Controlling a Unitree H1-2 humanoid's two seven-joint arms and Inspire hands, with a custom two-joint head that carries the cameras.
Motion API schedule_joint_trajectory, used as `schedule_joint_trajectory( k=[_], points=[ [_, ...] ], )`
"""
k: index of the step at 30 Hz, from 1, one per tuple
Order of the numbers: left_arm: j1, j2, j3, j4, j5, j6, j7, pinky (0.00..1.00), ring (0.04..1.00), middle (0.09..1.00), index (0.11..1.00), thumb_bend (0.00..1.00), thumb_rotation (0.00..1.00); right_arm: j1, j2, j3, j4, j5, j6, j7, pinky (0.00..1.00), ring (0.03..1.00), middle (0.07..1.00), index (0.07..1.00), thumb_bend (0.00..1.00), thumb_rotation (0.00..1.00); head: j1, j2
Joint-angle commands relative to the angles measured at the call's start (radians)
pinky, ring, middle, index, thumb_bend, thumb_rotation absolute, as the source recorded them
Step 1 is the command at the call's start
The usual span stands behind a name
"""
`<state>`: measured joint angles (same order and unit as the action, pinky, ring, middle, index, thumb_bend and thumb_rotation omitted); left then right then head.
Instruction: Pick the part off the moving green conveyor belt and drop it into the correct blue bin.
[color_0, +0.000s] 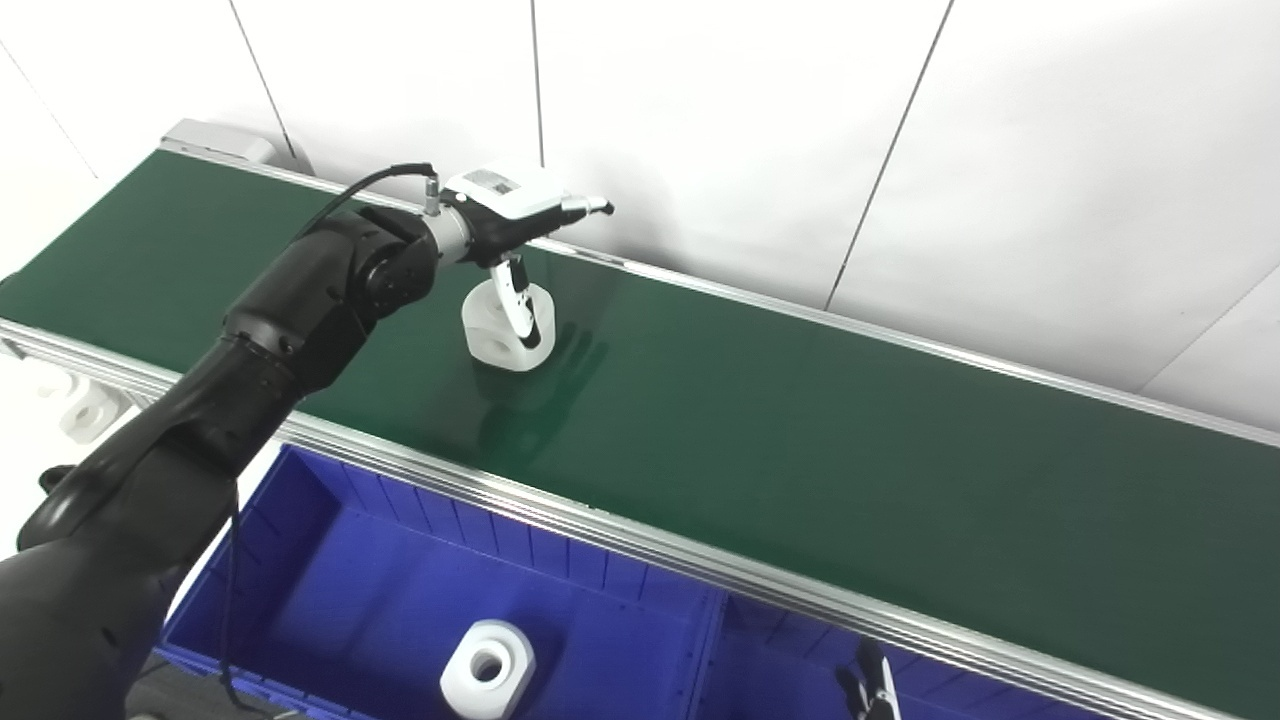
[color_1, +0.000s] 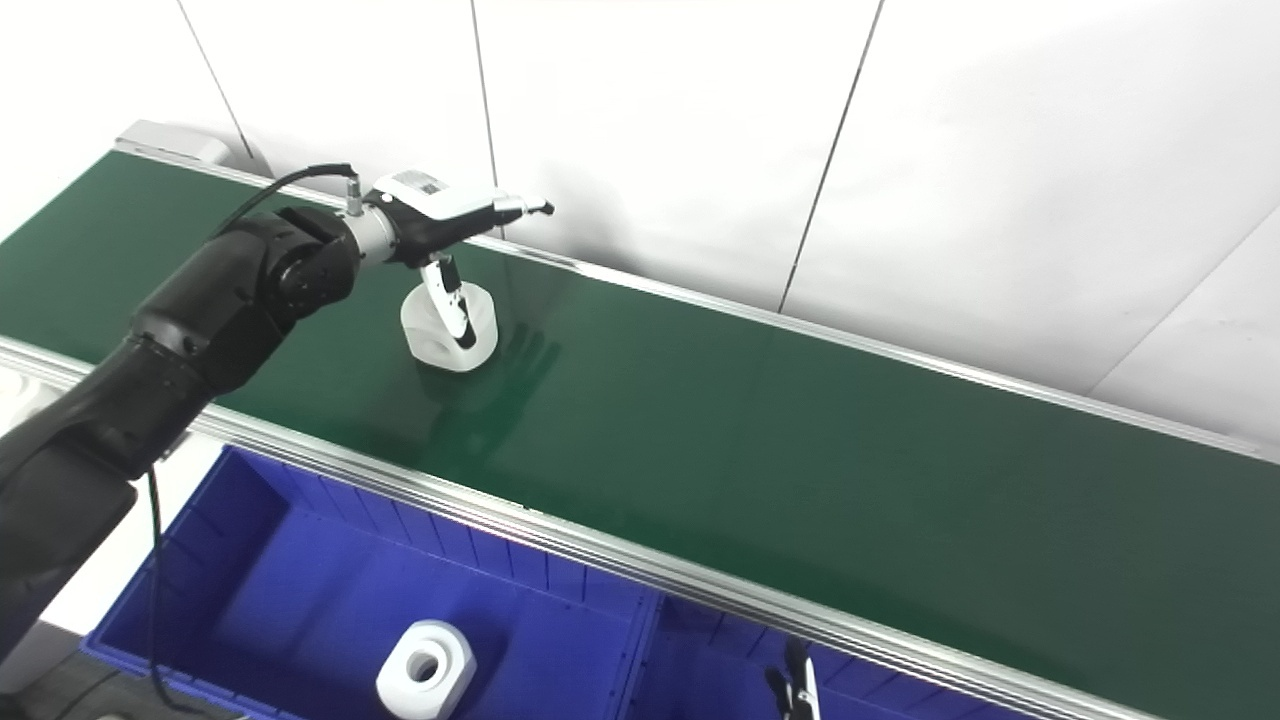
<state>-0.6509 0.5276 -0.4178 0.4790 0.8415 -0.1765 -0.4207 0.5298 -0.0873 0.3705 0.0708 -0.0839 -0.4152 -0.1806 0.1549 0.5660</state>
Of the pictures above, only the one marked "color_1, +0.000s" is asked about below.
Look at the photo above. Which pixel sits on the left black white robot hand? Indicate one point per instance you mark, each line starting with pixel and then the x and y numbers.
pixel 430 210

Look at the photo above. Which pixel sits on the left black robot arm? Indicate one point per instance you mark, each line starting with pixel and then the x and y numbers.
pixel 180 340

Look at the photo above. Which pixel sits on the green conveyor belt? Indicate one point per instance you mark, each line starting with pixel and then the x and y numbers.
pixel 600 552
pixel 750 430

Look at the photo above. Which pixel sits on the white plastic part with hole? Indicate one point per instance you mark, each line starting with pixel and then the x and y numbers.
pixel 400 685
pixel 480 330

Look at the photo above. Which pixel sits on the blue plastic bin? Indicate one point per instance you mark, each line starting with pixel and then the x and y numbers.
pixel 720 670
pixel 300 590

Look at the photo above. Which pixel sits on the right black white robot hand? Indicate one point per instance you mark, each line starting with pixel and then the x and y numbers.
pixel 797 690

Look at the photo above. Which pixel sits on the grey conveyor end housing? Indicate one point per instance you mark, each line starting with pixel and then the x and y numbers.
pixel 180 143

